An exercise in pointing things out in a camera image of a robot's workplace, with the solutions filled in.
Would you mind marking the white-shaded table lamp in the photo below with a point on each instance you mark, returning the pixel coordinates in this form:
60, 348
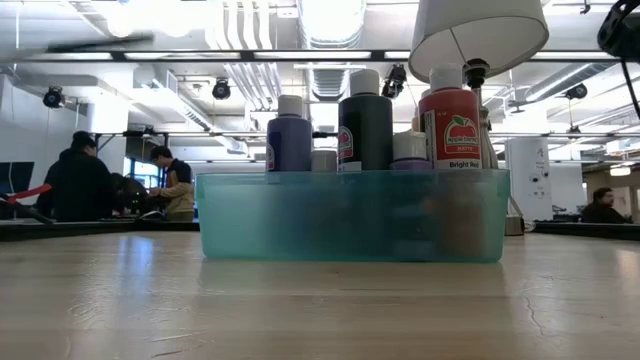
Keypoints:
500, 45

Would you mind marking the black ceiling spotlight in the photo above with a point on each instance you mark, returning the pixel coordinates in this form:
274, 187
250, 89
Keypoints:
53, 96
395, 80
577, 91
221, 89

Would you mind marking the black overhead crossbar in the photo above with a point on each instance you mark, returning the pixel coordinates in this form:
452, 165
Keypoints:
300, 55

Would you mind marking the teal translucent plastic bin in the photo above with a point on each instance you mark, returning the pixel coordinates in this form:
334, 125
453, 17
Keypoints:
250, 220

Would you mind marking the small purple paint bottle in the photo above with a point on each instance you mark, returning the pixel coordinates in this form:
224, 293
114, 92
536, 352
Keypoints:
410, 150

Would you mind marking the large blue paint bottle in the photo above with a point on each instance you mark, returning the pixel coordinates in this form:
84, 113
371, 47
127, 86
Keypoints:
289, 137

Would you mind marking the red-and-black tool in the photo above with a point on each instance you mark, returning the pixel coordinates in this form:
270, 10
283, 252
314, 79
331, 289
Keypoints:
27, 194

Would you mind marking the dark background monitor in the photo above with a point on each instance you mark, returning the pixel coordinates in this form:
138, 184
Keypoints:
17, 175

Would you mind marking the large red paint bottle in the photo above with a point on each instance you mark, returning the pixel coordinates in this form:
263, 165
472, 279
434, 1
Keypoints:
452, 125

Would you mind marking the large grey paint bottle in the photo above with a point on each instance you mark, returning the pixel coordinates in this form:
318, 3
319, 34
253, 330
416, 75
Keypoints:
365, 130

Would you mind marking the person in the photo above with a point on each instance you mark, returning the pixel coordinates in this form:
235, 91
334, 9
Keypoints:
127, 192
82, 180
175, 185
602, 205

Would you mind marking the small red paint bottle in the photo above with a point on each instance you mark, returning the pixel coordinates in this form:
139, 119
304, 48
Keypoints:
323, 160

